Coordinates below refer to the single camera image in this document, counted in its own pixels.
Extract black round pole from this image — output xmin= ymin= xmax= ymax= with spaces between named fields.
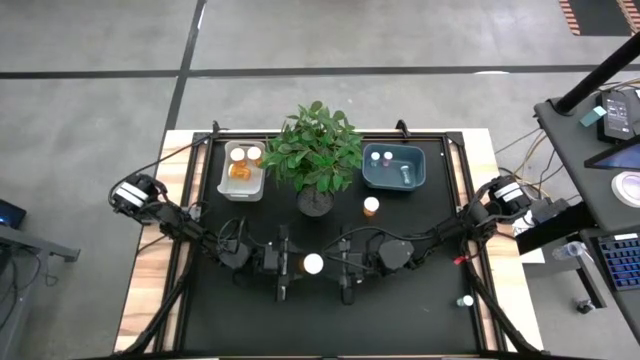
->
xmin=554 ymin=32 xmax=640 ymax=116

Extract clear plastic water bottle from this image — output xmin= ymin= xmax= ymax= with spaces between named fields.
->
xmin=552 ymin=240 xmax=591 ymax=261

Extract white round disc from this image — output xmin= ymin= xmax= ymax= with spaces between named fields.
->
xmin=610 ymin=170 xmax=640 ymax=209

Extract dark teal plastic bin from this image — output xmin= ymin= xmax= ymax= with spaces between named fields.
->
xmin=361 ymin=142 xmax=427 ymax=192

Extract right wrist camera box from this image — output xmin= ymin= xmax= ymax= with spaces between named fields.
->
xmin=349 ymin=242 xmax=369 ymax=274

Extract green potted plant black pot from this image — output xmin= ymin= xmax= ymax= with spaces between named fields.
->
xmin=259 ymin=100 xmax=365 ymax=218

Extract device with blue screen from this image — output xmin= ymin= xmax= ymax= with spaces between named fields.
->
xmin=0 ymin=198 xmax=27 ymax=230

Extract black cable bundle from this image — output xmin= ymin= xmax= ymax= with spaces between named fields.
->
xmin=462 ymin=239 xmax=544 ymax=359
xmin=117 ymin=249 xmax=196 ymax=359

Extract backlit black keyboard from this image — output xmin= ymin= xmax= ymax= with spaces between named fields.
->
xmin=591 ymin=232 xmax=640 ymax=292

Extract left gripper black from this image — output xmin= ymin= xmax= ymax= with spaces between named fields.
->
xmin=252 ymin=224 xmax=307 ymax=303

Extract black tablet screen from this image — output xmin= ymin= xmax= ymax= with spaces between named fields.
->
xmin=583 ymin=134 xmax=640 ymax=171

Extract right gripper black cable loop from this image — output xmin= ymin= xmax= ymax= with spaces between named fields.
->
xmin=322 ymin=225 xmax=441 ymax=256

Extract white plastic bin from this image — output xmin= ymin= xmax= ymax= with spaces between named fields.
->
xmin=216 ymin=139 xmax=267 ymax=203

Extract grey metal desk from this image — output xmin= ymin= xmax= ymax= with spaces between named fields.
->
xmin=0 ymin=224 xmax=81 ymax=360

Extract black power supply box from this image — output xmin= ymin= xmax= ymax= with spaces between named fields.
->
xmin=595 ymin=89 xmax=640 ymax=146

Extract black mat orange striped edges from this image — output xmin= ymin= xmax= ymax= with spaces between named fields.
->
xmin=558 ymin=0 xmax=640 ymax=37

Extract white paper sheet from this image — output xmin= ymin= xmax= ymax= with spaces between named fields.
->
xmin=519 ymin=247 xmax=546 ymax=265

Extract black metal table frame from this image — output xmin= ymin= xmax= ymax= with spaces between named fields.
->
xmin=162 ymin=130 xmax=494 ymax=359

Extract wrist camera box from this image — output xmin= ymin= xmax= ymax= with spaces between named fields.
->
xmin=349 ymin=242 xmax=369 ymax=274
xmin=259 ymin=245 xmax=279 ymax=274

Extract small teal block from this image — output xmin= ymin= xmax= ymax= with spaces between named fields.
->
xmin=579 ymin=105 xmax=608 ymax=128

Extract thin black cable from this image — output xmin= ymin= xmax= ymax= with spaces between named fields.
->
xmin=107 ymin=134 xmax=214 ymax=201

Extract left gripper black cable loop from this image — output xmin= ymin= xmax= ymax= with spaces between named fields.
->
xmin=217 ymin=215 xmax=261 ymax=251

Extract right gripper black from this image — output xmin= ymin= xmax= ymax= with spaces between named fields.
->
xmin=323 ymin=227 xmax=379 ymax=305

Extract light grey floor cable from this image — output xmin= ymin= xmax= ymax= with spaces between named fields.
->
xmin=493 ymin=127 xmax=546 ymax=156

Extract dark grey desk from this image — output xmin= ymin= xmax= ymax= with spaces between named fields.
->
xmin=533 ymin=74 xmax=640 ymax=346

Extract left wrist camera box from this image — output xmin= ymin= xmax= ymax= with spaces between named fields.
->
xmin=259 ymin=245 xmax=279 ymax=274

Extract gripper black cable loop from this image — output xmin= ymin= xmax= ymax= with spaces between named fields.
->
xmin=322 ymin=225 xmax=441 ymax=256
xmin=217 ymin=215 xmax=261 ymax=251

